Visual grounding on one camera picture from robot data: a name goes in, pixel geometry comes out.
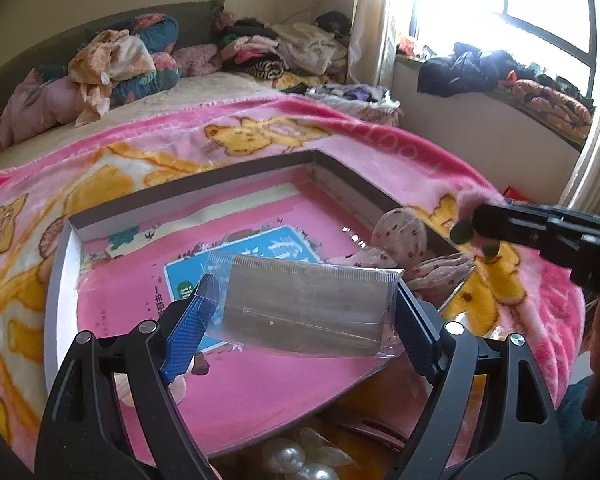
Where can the clear bag with grey card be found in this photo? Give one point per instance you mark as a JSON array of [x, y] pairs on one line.
[[313, 309]]

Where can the cream curtain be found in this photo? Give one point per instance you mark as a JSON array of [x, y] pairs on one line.
[[373, 42]]

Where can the window with dark frame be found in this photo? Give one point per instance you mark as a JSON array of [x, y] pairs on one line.
[[562, 37]]

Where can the beige bed sheet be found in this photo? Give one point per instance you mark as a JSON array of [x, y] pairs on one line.
[[189, 92]]

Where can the floral fabric scrunchie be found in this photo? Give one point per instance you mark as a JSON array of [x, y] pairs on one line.
[[400, 241]]

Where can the pink cartoon bear blanket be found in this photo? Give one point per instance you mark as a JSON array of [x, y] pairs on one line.
[[515, 292]]

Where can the dark teal floral quilt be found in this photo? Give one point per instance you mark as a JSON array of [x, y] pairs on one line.
[[156, 31]]

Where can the shallow pink cardboard box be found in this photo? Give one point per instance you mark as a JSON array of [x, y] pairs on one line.
[[106, 396]]

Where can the dark green headboard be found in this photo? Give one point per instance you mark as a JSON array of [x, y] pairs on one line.
[[195, 26]]

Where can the large pearl hair clip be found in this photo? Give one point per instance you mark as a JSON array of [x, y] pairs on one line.
[[307, 456]]

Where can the dark jacket on windowsill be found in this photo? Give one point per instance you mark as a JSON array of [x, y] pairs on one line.
[[468, 70]]

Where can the small pink knitted garment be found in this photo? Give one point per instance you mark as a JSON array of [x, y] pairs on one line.
[[199, 60]]

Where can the orange patterned cloth on sill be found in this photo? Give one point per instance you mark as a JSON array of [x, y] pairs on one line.
[[555, 102]]

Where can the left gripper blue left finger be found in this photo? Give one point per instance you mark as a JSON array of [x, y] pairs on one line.
[[187, 323]]

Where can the floral laundry bag with clothes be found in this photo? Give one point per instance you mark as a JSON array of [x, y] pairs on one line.
[[362, 101]]

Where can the pile of clothes on bed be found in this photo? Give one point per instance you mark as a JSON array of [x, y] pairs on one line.
[[286, 54]]

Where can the pink floral pillow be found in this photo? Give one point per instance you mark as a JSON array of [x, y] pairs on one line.
[[37, 105]]

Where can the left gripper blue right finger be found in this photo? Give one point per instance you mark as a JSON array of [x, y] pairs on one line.
[[418, 325]]

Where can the orange floral crumpled cloth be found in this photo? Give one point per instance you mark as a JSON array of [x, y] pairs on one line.
[[109, 58]]

